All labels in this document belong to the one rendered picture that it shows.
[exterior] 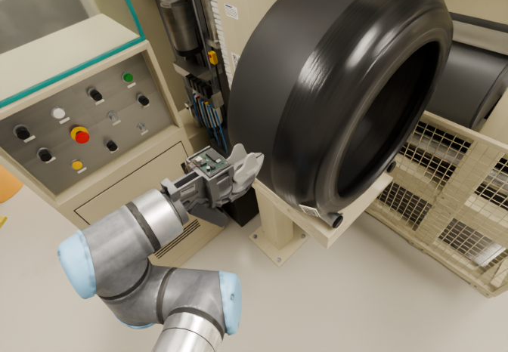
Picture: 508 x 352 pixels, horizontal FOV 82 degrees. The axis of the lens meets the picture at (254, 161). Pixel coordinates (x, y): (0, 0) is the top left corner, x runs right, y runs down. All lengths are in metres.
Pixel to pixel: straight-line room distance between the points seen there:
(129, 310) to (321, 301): 1.31
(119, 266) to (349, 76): 0.46
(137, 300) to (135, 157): 0.76
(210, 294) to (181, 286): 0.05
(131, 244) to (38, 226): 2.18
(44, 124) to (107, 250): 0.70
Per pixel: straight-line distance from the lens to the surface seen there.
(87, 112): 1.12
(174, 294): 0.51
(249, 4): 0.79
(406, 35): 0.60
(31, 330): 2.25
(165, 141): 1.25
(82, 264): 0.47
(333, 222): 0.89
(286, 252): 1.82
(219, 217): 0.58
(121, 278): 0.50
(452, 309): 1.90
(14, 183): 2.97
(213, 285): 0.50
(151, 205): 0.48
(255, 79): 0.60
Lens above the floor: 1.69
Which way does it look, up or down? 49 degrees down
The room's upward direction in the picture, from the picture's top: 10 degrees counter-clockwise
